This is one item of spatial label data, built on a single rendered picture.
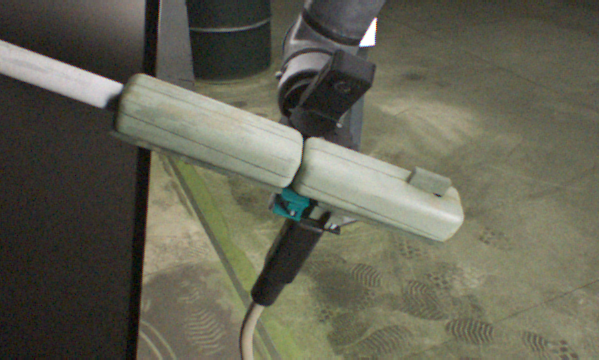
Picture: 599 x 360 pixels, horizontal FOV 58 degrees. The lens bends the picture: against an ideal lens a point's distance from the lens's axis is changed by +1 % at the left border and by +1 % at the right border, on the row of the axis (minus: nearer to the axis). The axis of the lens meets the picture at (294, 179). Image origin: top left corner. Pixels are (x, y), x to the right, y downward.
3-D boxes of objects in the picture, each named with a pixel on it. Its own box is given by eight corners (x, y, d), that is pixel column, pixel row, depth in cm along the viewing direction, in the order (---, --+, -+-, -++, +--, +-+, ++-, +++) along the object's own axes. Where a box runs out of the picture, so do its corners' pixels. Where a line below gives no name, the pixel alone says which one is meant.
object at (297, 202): (302, 191, 51) (311, 174, 50) (299, 222, 48) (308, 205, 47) (276, 182, 51) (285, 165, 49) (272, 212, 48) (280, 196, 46)
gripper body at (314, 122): (322, 209, 60) (323, 145, 69) (358, 154, 54) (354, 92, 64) (258, 187, 58) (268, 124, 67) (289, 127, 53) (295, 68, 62)
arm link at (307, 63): (362, 69, 67) (290, 39, 65) (363, 89, 63) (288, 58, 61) (330, 123, 72) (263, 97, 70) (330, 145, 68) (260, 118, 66)
